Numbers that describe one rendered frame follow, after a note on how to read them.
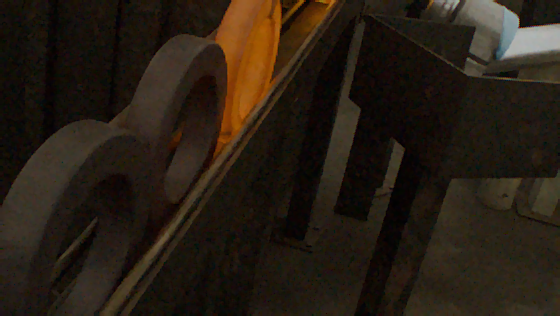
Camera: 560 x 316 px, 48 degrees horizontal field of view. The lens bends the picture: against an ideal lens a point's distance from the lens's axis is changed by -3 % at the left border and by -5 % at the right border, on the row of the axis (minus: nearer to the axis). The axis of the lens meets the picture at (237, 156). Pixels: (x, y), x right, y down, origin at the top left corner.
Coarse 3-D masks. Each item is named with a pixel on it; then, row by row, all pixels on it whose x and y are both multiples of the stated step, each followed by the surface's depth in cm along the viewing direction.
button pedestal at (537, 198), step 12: (540, 180) 206; (552, 180) 202; (540, 192) 204; (552, 192) 203; (516, 204) 212; (528, 204) 213; (540, 204) 206; (552, 204) 205; (528, 216) 205; (540, 216) 206; (552, 216) 207
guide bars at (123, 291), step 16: (336, 0) 115; (304, 48) 94; (288, 64) 87; (272, 96) 80; (256, 112) 75; (240, 128) 71; (224, 144) 68; (224, 160) 66; (208, 176) 62; (192, 192) 60; (192, 208) 58; (176, 224) 56; (160, 240) 53; (144, 256) 52; (160, 256) 55; (144, 272) 50; (128, 288) 48; (112, 304) 47
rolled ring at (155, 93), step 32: (160, 64) 53; (192, 64) 54; (224, 64) 63; (160, 96) 52; (192, 96) 65; (224, 96) 67; (128, 128) 52; (160, 128) 52; (192, 128) 67; (160, 160) 53; (192, 160) 66; (160, 192) 56; (160, 224) 58
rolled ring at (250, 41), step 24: (240, 0) 69; (264, 0) 70; (240, 24) 67; (264, 24) 77; (240, 48) 67; (264, 48) 81; (240, 72) 68; (264, 72) 81; (240, 96) 81; (240, 120) 74
